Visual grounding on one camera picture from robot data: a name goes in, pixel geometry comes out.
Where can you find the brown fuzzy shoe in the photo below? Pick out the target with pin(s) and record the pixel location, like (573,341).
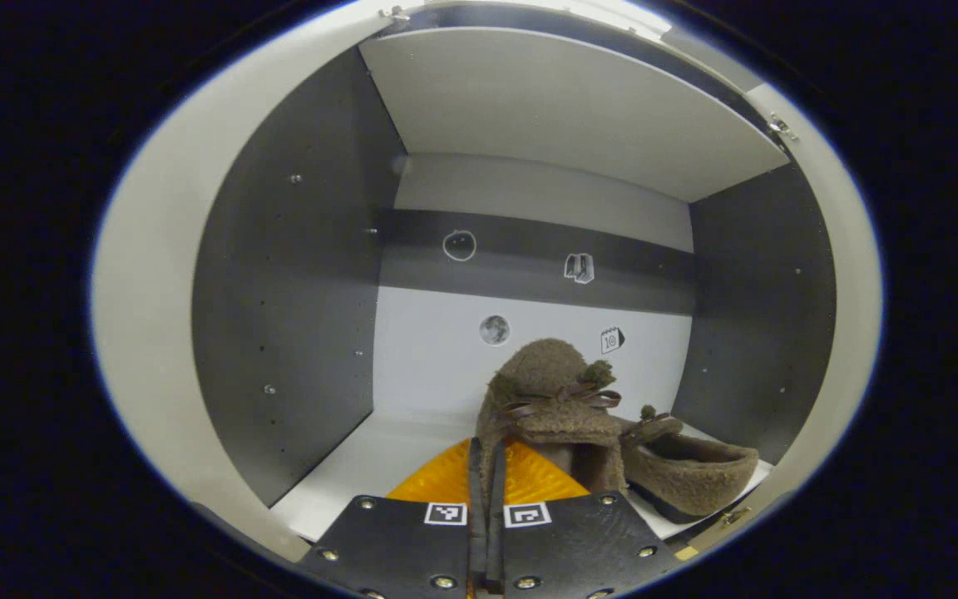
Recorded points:
(545,374)
(695,478)

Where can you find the white cabinet door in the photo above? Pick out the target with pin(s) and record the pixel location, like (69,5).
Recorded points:
(155,291)
(855,291)

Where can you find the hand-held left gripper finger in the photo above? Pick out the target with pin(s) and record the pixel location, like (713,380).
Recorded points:
(476,516)
(496,532)

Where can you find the white shoe cabinet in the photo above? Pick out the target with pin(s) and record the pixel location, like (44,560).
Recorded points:
(529,108)

